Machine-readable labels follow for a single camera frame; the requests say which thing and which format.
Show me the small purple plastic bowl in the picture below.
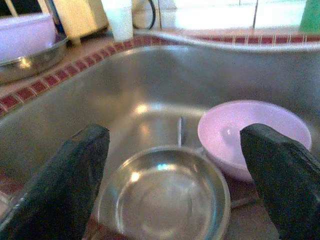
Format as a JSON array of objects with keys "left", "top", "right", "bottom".
[{"left": 197, "top": 99, "right": 313, "bottom": 183}]

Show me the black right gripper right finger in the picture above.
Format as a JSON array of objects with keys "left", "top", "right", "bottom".
[{"left": 239, "top": 123, "right": 320, "bottom": 240}]

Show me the green dish soap bottle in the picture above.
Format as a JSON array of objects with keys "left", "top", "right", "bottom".
[{"left": 298, "top": 0, "right": 320, "bottom": 35}]

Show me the white bottle with green cap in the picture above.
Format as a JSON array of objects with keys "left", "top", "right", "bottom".
[{"left": 101, "top": 0, "right": 135, "bottom": 42}]

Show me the large purple plastic bowl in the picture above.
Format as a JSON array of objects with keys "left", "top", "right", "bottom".
[{"left": 0, "top": 12, "right": 60, "bottom": 63}]

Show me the black appliance cable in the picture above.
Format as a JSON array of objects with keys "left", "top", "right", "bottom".
[{"left": 132, "top": 0, "right": 157, "bottom": 30}]

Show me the clear glass bowl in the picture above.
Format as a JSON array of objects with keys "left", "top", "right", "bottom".
[{"left": 96, "top": 146, "right": 232, "bottom": 240}]

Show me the stainless steel sink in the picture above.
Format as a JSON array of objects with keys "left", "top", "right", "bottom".
[{"left": 0, "top": 31, "right": 320, "bottom": 240}]

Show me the shallow steel dish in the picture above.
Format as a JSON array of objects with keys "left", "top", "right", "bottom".
[{"left": 0, "top": 34, "right": 71, "bottom": 85}]

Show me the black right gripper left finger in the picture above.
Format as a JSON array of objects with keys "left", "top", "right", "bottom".
[{"left": 0, "top": 124, "right": 111, "bottom": 240}]

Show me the cream water ionizer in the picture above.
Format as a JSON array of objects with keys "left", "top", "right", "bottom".
[{"left": 51, "top": 0, "right": 111, "bottom": 46}]

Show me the steel spoon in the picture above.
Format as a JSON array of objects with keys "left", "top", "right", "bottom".
[{"left": 176, "top": 116, "right": 186, "bottom": 148}]

